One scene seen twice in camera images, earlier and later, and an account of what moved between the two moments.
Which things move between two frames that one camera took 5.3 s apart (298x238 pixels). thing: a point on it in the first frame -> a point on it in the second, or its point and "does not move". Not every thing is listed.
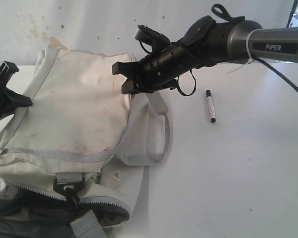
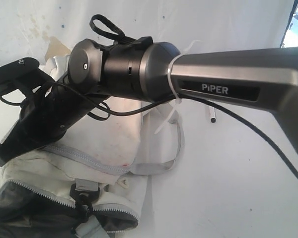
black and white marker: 210,106 does not move
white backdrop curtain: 19,29 does not move
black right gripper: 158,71 -> 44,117
